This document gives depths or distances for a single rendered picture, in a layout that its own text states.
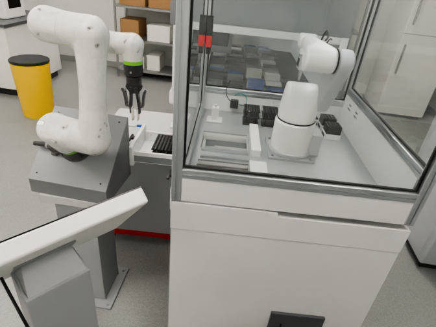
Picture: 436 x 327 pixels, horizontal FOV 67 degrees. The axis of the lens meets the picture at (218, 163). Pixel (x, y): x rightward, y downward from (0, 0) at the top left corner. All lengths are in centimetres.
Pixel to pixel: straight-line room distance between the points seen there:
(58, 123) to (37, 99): 289
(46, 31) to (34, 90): 298
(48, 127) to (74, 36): 39
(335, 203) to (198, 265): 64
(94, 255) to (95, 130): 80
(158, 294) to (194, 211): 96
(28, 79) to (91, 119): 294
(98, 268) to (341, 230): 127
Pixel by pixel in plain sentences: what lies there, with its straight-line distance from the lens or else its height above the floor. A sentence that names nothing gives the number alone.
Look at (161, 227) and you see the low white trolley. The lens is 232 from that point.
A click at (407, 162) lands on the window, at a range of 135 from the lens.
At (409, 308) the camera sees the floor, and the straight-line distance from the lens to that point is 259.
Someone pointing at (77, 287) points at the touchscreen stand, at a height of 98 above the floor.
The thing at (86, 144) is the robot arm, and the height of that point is 110.
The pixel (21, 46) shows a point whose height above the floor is 60.
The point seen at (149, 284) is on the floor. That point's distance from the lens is 224.
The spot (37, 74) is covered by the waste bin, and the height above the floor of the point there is 53.
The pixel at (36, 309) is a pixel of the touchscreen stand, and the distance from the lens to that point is 99.
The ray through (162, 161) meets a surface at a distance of 172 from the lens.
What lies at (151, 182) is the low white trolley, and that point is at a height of 55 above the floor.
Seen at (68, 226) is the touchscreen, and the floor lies 118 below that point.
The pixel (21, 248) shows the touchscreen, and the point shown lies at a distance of 85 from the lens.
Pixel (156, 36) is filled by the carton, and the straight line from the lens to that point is 557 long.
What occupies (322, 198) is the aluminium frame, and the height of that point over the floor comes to 103.
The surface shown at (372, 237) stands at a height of 87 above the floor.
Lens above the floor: 174
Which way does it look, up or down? 31 degrees down
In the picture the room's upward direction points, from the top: 6 degrees clockwise
